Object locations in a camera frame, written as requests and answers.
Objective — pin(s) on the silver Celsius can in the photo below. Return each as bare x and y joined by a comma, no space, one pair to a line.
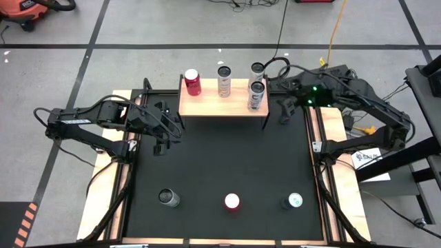
170,199

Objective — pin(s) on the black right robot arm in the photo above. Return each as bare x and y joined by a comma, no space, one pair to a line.
372,141

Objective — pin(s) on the dark can white lid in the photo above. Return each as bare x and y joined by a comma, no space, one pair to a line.
295,199

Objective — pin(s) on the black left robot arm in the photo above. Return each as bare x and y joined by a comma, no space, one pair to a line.
79,120

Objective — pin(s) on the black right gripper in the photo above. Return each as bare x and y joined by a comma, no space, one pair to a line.
303,100

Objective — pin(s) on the orange shop vacuum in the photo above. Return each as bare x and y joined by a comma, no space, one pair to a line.
24,10

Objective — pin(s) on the yellow power plug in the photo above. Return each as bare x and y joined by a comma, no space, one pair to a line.
370,130

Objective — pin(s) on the blue Red Bull can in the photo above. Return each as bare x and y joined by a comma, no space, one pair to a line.
284,121

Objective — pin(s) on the white Celsius Peach Vibe can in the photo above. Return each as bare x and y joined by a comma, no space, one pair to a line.
224,86
255,70

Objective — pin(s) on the black orange striped mat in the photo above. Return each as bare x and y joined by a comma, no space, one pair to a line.
10,224

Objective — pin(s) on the white printed paper sheet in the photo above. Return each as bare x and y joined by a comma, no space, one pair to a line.
373,174

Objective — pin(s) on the black metal stand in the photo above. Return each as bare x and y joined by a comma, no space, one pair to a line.
422,103

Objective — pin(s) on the black table mat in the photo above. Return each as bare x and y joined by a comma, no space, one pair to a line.
241,165

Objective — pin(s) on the wooden shelf black metal legs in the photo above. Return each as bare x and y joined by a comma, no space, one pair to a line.
206,103

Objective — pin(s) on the red Coca-Cola Zero can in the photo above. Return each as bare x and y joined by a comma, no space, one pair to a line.
193,86
232,201

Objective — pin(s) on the white Celsius energy can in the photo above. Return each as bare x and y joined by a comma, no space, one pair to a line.
255,100

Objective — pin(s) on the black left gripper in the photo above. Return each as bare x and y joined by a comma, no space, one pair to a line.
155,125

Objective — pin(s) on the red box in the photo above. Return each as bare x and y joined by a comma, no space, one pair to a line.
315,1

